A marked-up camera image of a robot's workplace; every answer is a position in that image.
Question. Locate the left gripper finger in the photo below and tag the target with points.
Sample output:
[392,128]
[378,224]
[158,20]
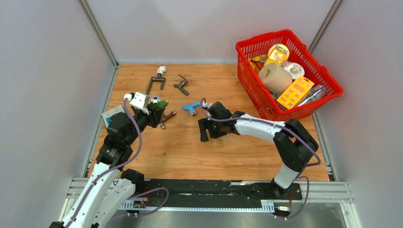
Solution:
[157,116]
[155,105]

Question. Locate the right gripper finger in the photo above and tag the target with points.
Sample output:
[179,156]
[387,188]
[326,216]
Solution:
[214,132]
[203,127]

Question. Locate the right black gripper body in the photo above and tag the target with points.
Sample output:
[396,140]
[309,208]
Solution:
[219,121]

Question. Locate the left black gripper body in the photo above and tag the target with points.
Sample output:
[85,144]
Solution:
[142,119]

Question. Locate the green plastic faucet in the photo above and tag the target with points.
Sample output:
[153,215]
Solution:
[157,102]

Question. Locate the blue faucet with white elbow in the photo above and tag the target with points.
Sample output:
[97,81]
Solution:
[191,108]

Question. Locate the red plastic shopping basket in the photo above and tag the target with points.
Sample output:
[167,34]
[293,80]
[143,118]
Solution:
[261,98]

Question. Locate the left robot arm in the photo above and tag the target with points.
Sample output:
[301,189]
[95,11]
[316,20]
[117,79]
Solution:
[109,185]

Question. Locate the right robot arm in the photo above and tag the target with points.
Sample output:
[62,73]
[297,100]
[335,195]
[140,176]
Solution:
[295,145]

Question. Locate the long grey faucet white elbow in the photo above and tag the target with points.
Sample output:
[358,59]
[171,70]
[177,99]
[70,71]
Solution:
[158,78]

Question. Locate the brown plastic faucet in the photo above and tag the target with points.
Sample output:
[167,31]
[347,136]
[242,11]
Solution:
[165,118]

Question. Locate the small dark grey faucet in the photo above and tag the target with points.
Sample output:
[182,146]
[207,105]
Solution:
[181,85]

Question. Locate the blue white faucet box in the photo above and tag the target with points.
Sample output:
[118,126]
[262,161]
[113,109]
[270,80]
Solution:
[106,116]

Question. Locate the yellow snack bag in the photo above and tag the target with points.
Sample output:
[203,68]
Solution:
[257,63]

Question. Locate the brown paper roll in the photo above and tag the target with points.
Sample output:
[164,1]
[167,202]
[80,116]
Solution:
[275,78]

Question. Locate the orange blister card package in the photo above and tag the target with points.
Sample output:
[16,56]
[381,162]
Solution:
[295,93]

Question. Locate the orange sponge package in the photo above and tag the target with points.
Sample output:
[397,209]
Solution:
[275,56]

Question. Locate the yellow round sponge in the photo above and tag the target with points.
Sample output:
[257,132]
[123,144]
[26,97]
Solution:
[282,49]

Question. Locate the white wrapped paper roll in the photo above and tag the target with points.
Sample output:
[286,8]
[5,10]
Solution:
[295,69]

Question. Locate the clear pack of pens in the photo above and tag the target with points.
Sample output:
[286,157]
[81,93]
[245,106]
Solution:
[314,94]

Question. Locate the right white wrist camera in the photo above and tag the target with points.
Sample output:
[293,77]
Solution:
[205,105]

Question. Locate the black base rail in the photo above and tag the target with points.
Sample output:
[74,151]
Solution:
[214,194]

